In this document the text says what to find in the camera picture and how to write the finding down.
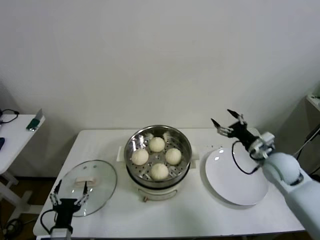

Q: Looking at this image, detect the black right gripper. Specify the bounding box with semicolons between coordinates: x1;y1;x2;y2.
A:
211;109;260;151

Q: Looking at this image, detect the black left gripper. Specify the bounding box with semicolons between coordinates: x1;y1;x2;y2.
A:
49;179;89;227

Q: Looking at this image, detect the round glass pot lid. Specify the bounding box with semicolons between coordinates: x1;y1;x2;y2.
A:
55;159;118;218

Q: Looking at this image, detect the white steamed baozi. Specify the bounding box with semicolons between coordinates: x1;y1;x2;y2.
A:
150;163;169;181
149;136;166;153
131;149;150;166
165;147;182;165

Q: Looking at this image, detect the steel steamer basket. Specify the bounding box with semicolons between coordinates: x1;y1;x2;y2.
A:
116;124;201;188

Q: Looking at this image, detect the white round plate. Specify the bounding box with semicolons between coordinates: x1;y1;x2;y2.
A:
204;147;270;206

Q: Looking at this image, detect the white side table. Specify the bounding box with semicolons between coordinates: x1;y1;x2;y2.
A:
0;113;46;221

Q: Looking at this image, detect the white electric cooker pot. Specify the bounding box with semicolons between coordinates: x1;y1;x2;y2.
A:
124;157;198;203

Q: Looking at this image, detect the white shelf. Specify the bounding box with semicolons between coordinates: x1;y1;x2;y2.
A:
304;92;320;112

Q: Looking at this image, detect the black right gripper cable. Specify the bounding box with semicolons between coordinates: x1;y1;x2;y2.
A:
231;141;262;175

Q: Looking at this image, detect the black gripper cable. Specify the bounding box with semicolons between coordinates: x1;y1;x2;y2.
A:
40;209;57;235
231;141;262;175

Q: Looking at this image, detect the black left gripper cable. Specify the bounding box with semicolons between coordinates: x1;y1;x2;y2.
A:
40;209;57;235

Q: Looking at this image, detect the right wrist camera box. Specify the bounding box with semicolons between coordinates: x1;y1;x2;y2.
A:
249;133;275;159

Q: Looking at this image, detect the black floor cable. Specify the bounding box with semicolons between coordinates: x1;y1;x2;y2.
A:
0;218;25;235

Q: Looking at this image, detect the white background cable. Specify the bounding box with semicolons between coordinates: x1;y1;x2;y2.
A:
294;142;308;157

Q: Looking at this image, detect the green handled metal tool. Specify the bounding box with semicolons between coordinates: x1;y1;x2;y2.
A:
25;108;43;132

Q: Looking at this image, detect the black cable on desk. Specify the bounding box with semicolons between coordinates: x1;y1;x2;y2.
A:
0;108;20;123

